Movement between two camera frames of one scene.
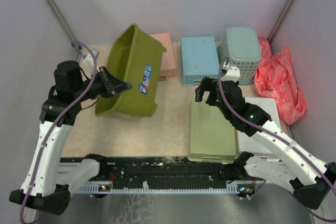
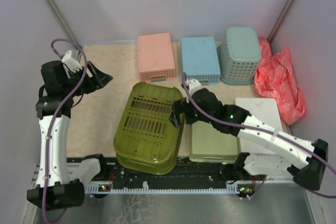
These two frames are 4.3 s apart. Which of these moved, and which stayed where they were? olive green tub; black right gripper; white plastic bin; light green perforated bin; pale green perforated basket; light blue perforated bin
Moved: black right gripper; olive green tub
Stayed: light blue perforated bin; pale green perforated basket; white plastic bin; light green perforated bin
